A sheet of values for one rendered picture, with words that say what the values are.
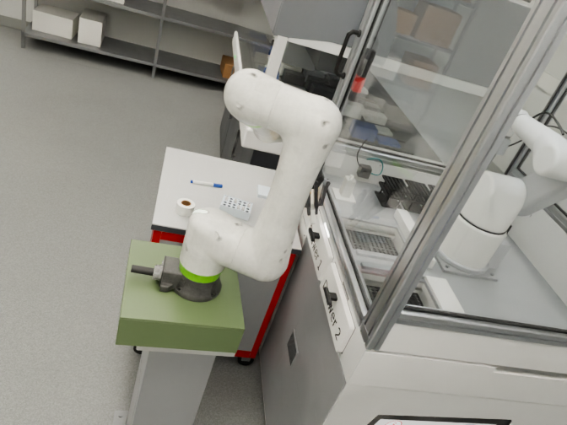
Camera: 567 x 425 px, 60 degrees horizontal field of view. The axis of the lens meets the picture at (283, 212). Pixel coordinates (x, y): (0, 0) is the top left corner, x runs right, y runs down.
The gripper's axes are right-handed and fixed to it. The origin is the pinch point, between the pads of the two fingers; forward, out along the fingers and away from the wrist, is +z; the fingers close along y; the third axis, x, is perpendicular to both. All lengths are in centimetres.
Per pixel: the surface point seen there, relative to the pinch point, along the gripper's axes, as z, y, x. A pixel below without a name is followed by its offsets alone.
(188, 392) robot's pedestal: 34, 48, 43
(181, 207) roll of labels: 0.9, 47.5, -14.8
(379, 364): 12, -9, 58
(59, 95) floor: 40, 169, -266
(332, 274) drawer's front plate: 6.6, -2.1, 25.5
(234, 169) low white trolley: 12, 28, -61
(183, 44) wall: 46, 76, -412
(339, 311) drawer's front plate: 8.2, -1.5, 40.3
